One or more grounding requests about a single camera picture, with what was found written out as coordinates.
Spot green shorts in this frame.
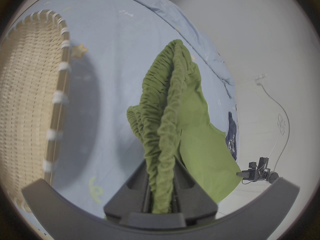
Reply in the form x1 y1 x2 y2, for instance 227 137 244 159
126 39 242 214

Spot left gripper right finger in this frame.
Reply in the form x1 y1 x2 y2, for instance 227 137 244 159
172 156 218 222

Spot dark blue printed T-shirt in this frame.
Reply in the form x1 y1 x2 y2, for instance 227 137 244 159
225 111 238 161

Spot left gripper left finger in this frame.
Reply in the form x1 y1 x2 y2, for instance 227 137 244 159
104 158 152 221

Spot pale blue quilt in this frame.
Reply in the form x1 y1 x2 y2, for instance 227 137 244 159
105 0 236 100

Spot bed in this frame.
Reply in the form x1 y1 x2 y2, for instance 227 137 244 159
0 0 313 237

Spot round woven basket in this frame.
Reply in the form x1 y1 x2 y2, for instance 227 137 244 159
0 10 73 214

